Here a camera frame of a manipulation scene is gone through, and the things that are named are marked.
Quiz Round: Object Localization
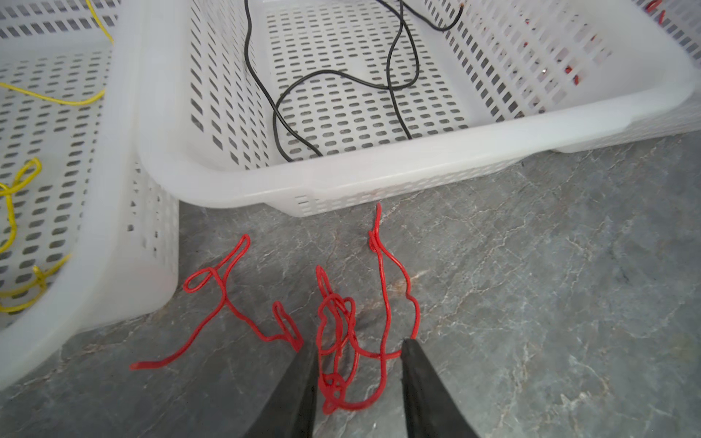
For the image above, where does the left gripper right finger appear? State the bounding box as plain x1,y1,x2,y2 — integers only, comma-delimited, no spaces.
401,339,478,438

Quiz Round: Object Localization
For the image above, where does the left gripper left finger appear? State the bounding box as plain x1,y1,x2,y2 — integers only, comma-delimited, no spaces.
244,344,319,437

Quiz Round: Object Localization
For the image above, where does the yellow cable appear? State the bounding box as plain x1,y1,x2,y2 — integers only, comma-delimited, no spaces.
0,0,116,314

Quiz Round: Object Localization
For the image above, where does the black cable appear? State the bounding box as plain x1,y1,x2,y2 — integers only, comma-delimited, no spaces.
243,0,466,164

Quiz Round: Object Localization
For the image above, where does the left white plastic basket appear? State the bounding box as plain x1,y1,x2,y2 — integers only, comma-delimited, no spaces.
1,1,179,387

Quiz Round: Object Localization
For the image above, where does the white plastic basket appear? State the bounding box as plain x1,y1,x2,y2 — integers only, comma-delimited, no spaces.
136,0,697,218
1,1,179,387
549,1,700,153

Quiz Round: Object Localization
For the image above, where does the middle white plastic basket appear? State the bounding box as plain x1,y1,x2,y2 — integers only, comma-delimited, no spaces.
136,0,697,218

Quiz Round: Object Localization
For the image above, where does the right white plastic basket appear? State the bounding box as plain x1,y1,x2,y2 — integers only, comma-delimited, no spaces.
549,1,700,153

